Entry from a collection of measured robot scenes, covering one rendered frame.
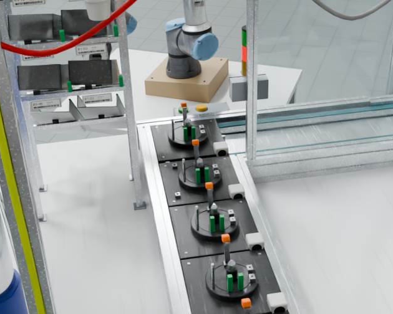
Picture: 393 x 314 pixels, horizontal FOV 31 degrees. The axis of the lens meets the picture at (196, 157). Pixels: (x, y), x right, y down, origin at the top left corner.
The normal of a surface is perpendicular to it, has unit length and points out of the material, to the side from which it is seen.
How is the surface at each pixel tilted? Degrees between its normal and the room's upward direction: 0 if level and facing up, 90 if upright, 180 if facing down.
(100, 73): 65
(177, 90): 90
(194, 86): 90
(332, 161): 90
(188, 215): 0
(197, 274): 0
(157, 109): 0
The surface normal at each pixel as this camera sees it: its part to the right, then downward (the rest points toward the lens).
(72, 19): -0.02, 0.14
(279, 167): 0.16, 0.54
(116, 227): -0.04, -0.84
